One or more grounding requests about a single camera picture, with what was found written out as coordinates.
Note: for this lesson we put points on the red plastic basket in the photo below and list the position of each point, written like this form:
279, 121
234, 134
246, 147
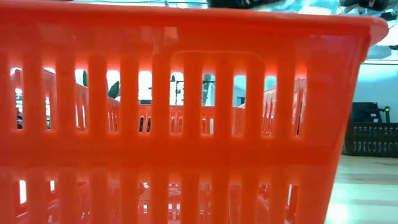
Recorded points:
192, 149

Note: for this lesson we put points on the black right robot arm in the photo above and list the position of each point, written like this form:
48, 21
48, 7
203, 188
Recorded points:
363, 3

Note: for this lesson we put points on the black plastic basket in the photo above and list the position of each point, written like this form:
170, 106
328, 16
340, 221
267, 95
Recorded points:
371, 140

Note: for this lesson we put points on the black background equipment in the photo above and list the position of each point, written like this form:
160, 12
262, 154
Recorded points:
367, 112

